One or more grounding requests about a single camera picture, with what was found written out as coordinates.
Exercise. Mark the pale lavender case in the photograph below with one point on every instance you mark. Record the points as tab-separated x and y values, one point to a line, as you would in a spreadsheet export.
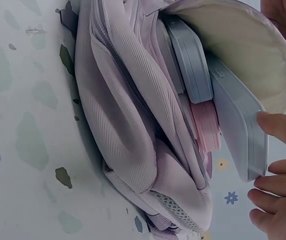
235	120

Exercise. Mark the pink flat case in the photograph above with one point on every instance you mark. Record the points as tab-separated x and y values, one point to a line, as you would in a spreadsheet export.
205	125

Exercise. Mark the lilac ribbed fabric backpack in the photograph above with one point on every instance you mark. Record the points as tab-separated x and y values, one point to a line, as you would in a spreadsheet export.
123	120

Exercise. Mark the white flat case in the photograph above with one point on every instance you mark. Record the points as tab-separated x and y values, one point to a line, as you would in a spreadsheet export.
173	62

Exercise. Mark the grey-blue flat case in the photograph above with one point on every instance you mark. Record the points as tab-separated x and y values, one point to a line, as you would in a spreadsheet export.
191	65

